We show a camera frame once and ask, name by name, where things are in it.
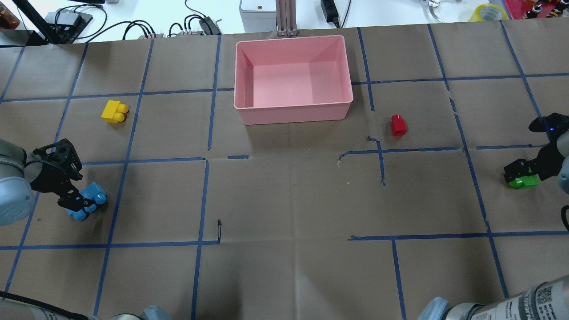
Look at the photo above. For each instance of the blue toy block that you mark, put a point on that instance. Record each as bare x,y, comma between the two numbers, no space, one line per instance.
94,192

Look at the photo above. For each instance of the yellow tape roll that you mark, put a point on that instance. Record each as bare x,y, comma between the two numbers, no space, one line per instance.
488,12

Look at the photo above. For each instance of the white grey box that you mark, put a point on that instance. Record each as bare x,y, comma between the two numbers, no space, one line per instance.
258,15

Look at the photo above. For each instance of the yellow toy block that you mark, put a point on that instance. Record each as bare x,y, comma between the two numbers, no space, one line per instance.
114,112

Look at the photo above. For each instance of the aluminium frame post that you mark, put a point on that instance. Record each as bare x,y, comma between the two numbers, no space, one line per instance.
286,22

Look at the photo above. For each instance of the brown paper table cover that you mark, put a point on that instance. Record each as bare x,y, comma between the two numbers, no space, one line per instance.
212,219

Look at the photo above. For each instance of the red toy block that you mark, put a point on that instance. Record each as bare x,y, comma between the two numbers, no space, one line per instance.
398,125

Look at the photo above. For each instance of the black power adapter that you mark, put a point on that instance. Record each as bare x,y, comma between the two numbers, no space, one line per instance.
330,12

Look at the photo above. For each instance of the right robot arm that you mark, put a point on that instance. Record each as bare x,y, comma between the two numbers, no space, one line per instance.
549,300

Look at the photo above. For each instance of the pink plastic box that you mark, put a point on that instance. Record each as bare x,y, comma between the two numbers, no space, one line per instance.
288,80

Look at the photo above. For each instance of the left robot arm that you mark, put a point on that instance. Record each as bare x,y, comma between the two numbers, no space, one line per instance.
17,199

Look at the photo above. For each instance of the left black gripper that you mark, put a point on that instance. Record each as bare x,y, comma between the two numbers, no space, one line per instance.
46,174

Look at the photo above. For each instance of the black usb hub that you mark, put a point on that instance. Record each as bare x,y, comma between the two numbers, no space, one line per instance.
208,26

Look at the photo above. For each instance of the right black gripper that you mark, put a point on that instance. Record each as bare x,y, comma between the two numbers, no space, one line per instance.
547,162

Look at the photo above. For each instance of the green toy block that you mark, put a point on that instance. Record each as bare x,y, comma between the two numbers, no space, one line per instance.
524,182

